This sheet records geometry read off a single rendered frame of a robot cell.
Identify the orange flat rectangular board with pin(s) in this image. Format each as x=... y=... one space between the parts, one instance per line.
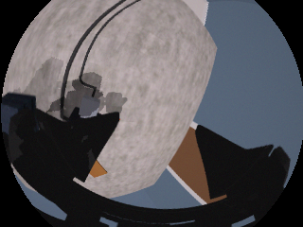
x=97 y=170

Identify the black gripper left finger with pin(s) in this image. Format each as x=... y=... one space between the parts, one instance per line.
x=80 y=142

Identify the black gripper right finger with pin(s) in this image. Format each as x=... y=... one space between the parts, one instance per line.
x=225 y=162

